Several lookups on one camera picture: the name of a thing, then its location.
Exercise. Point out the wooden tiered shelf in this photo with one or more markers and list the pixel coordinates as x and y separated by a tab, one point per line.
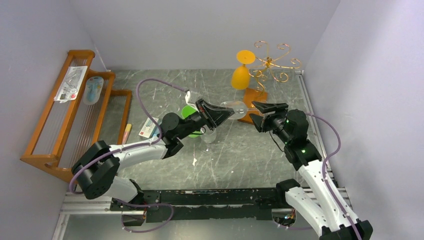
65	131

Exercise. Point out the white packaged item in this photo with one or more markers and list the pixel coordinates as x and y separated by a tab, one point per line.
71	83

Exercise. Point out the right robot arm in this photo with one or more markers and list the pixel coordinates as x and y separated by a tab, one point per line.
329	216

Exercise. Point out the yellow plastic wine glass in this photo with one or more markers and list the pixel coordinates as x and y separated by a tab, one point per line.
241	77

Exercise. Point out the gold wire rack wooden base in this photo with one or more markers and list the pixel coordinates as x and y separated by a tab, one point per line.
265	68

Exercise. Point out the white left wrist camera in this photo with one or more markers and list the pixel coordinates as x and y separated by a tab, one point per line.
191	97

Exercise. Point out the light blue packaged item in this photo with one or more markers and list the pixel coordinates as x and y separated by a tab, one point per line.
93	89

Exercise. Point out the clear wine glass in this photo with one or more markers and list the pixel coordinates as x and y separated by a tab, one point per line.
207	137
241	110

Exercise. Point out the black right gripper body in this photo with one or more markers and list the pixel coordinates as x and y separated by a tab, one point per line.
265	118

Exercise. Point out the small white blue box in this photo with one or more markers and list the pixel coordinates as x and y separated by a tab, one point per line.
149	129

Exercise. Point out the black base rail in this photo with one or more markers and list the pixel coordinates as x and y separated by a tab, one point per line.
236	203

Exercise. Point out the green plastic wine glass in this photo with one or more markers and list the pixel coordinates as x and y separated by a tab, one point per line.
186	113

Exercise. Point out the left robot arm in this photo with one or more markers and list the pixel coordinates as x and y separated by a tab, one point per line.
96	169

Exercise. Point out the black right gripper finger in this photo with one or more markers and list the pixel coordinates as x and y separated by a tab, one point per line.
258	122
270	107

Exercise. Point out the yellow pink marker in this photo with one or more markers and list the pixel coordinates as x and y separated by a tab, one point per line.
126	133

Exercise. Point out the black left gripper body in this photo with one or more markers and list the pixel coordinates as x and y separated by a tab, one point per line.
202	117

